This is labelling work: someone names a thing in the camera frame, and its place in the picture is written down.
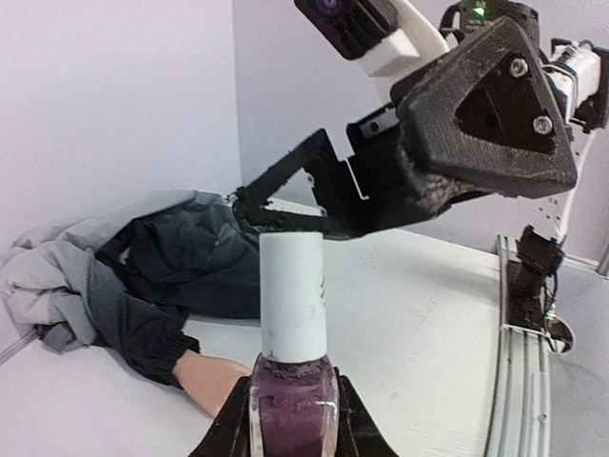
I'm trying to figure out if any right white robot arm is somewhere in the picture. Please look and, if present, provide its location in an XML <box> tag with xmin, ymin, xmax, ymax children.
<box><xmin>233</xmin><ymin>1</ymin><xmax>608</xmax><ymax>352</ymax></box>

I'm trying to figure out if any grey and black jacket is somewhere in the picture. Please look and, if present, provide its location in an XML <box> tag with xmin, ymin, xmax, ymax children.
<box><xmin>1</xmin><ymin>190</ymin><xmax>260</xmax><ymax>386</ymax></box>

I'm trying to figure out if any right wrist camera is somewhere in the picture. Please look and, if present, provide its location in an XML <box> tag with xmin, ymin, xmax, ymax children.
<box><xmin>294</xmin><ymin>0</ymin><xmax>449</xmax><ymax>79</ymax></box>

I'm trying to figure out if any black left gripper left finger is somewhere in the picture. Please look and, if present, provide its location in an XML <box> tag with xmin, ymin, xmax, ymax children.
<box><xmin>189</xmin><ymin>377</ymin><xmax>250</xmax><ymax>457</ymax></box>

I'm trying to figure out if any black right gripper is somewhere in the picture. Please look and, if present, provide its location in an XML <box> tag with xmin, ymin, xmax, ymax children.
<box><xmin>235</xmin><ymin>17</ymin><xmax>577</xmax><ymax>238</ymax></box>

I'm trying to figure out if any mannequin hand with long nails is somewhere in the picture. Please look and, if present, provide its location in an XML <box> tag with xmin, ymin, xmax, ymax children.
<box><xmin>172</xmin><ymin>350</ymin><xmax>251</xmax><ymax>418</ymax></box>

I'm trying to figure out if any white nail polish cap brush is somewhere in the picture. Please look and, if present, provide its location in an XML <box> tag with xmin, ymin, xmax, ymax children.
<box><xmin>259</xmin><ymin>232</ymin><xmax>327</xmax><ymax>364</ymax></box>

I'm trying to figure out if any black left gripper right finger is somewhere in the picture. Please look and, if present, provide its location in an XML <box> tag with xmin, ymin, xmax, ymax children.
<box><xmin>335</xmin><ymin>373</ymin><xmax>398</xmax><ymax>457</ymax></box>

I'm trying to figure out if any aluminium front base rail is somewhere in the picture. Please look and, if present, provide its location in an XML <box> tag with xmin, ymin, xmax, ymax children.
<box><xmin>484</xmin><ymin>236</ymin><xmax>608</xmax><ymax>456</ymax></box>

